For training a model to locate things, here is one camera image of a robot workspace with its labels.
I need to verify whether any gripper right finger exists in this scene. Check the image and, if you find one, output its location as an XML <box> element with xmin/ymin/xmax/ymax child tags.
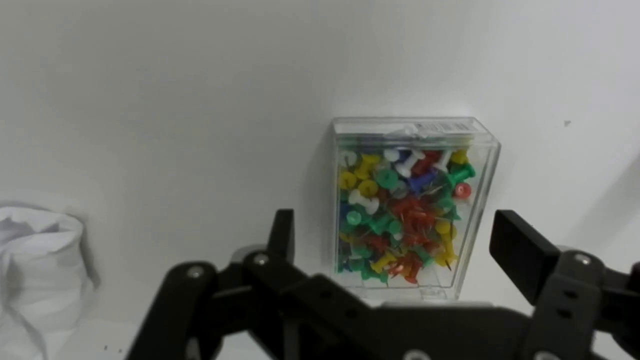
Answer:
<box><xmin>489</xmin><ymin>210</ymin><xmax>640</xmax><ymax>360</ymax></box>

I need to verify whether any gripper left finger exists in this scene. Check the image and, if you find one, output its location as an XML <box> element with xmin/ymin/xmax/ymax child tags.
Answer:
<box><xmin>125</xmin><ymin>209</ymin><xmax>373</xmax><ymax>360</ymax></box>

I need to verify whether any clear box of coloured pushpins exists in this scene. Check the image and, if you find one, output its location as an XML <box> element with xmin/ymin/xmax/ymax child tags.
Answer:
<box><xmin>331</xmin><ymin>117</ymin><xmax>502</xmax><ymax>301</ymax></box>

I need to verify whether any crumpled white paper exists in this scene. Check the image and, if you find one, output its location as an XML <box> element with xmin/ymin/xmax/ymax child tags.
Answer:
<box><xmin>0</xmin><ymin>204</ymin><xmax>101</xmax><ymax>360</ymax></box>

